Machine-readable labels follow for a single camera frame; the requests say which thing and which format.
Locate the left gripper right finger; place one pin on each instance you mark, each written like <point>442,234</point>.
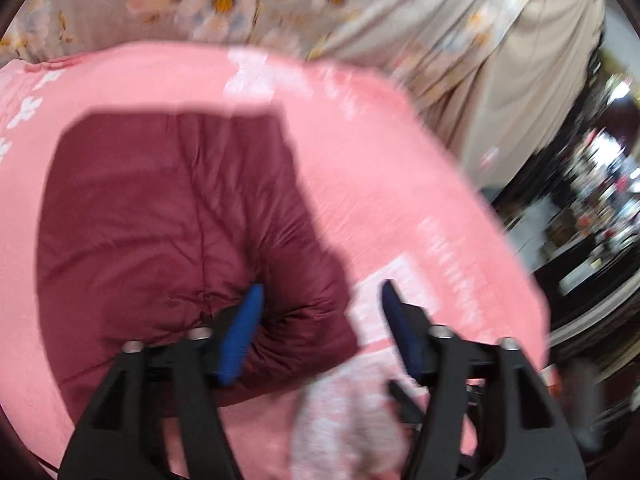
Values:
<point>409,326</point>

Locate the grey floral bedsheet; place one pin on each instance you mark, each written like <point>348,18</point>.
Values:
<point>429,46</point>

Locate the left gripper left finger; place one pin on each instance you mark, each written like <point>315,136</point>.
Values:
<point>238,326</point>

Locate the beige bed skirt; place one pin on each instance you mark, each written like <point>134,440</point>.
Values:
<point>514,104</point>

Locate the pink towel blanket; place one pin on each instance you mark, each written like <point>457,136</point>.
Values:
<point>383,196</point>

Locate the cluttered dark shelf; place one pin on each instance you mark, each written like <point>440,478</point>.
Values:
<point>576,205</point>

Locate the maroon puffer jacket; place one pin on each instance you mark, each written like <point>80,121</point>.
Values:
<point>153,223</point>

